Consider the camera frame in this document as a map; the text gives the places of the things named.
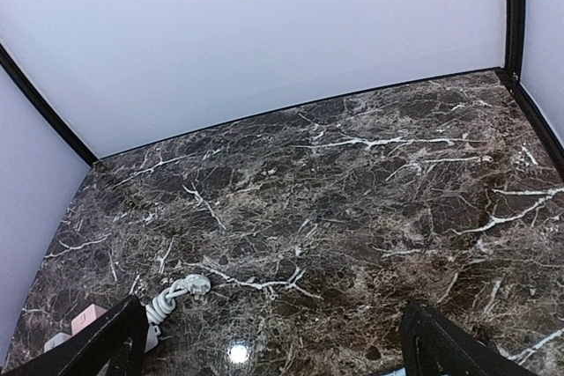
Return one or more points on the black frame post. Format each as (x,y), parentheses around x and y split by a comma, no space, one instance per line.
(47,112)
(534,57)

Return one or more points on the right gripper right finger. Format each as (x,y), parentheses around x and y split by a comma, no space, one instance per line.
(434,345)

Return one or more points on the right black frame post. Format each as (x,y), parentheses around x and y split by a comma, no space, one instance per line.
(534,57)

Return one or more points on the pink cube socket adapter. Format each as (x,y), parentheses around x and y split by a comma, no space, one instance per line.
(86,317)

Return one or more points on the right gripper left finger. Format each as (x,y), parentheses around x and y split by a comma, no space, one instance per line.
(115,343)

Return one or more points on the left black frame post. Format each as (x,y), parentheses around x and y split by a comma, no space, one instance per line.
(47,112)

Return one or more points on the white multicolour power strip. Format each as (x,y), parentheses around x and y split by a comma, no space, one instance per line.
(152,339)

